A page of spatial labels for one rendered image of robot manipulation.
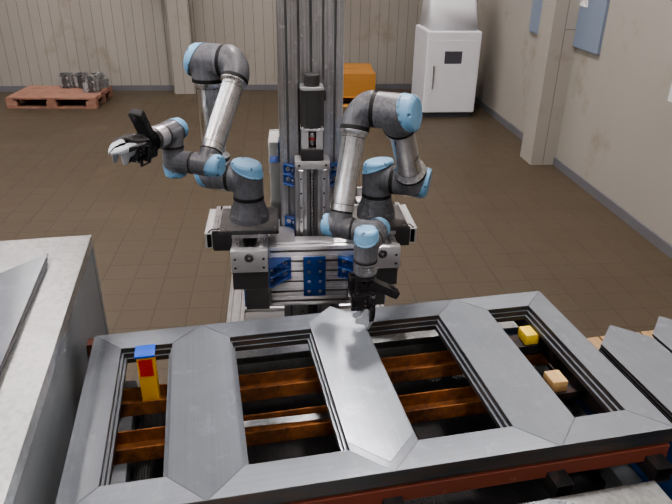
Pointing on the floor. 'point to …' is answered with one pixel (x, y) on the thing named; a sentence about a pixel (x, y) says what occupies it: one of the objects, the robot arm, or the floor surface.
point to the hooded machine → (446, 57)
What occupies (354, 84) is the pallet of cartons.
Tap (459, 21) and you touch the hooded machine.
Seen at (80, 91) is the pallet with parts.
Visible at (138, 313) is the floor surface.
